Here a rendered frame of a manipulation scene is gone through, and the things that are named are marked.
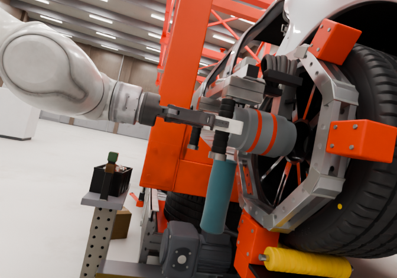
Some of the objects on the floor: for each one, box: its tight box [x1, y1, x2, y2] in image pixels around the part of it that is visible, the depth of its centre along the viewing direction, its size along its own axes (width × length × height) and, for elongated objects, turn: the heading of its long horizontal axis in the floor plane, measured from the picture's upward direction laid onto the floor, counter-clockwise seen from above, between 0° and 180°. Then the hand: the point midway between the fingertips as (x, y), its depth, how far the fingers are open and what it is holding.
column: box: [79, 207, 117, 278], centre depth 126 cm, size 10×10×42 cm
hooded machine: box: [0, 82, 41, 141], centre depth 553 cm, size 77×71×150 cm
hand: (225, 126), depth 58 cm, fingers open, 8 cm apart
